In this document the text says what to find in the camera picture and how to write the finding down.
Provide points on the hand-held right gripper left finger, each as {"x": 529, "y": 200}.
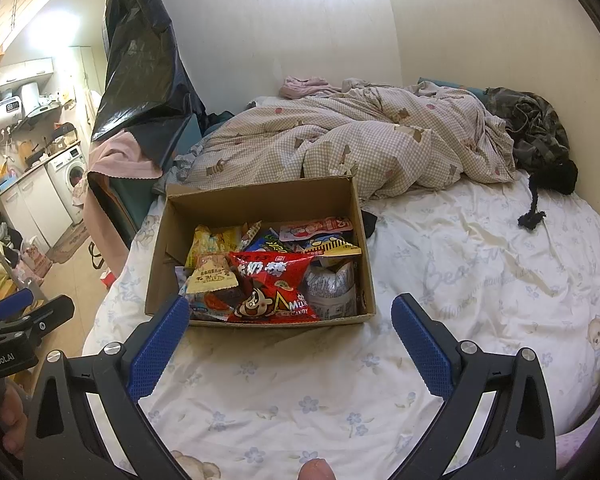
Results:
{"x": 157, "y": 350}

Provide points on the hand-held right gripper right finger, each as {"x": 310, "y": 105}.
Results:
{"x": 425, "y": 345}

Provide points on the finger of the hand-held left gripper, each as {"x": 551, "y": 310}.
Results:
{"x": 50, "y": 315}
{"x": 10, "y": 305}

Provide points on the white red shrimp snack packet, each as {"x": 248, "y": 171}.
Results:
{"x": 212, "y": 305}

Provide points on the tan snack packet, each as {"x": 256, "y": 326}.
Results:
{"x": 212, "y": 275}

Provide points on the white silver snack packet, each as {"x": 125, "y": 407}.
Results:
{"x": 330, "y": 285}

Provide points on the red candy packet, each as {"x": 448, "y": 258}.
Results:
{"x": 270, "y": 290}

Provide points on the yellow striped blue snack packet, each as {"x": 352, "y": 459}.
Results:
{"x": 330, "y": 247}

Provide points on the small white brown snack packet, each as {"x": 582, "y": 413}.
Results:
{"x": 251, "y": 232}

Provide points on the white blue snack packet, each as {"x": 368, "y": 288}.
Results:
{"x": 270, "y": 244}

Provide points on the pink snack packet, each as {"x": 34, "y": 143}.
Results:
{"x": 315, "y": 228}

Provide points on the brown cardboard box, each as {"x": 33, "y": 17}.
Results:
{"x": 260, "y": 200}

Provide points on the person's left hand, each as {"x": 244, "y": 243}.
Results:
{"x": 12, "y": 420}

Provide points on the person's right hand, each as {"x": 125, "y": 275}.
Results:
{"x": 317, "y": 471}

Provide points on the pink printed bag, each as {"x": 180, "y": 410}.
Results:
{"x": 36, "y": 260}

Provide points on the red bag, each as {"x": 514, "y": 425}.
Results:
{"x": 108, "y": 278}

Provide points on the brown oval rug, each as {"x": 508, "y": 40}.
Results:
{"x": 70, "y": 245}

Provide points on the white floral bed sheet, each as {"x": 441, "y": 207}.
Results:
{"x": 480, "y": 270}

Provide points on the white base cabinet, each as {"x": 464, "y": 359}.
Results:
{"x": 30, "y": 210}

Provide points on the black cloth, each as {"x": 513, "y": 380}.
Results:
{"x": 370, "y": 225}

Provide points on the white washing machine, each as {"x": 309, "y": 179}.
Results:
{"x": 67, "y": 180}

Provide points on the pink draped cloth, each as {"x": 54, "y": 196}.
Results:
{"x": 120, "y": 160}

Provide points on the white water heater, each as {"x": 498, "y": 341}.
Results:
{"x": 5, "y": 115}

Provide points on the beige checked quilt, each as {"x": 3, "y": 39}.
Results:
{"x": 355, "y": 140}

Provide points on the camouflage jacket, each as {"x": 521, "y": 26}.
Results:
{"x": 535, "y": 125}

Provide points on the tall white cabinet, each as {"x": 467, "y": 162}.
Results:
{"x": 87, "y": 70}

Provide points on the teal pillow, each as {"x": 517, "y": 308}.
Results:
{"x": 460, "y": 87}

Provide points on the black plastic bag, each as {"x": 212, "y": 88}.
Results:
{"x": 140, "y": 50}

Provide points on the small pink garment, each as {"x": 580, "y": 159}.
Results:
{"x": 305, "y": 87}

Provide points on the white wall cabinets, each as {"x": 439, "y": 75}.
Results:
{"x": 25, "y": 70}

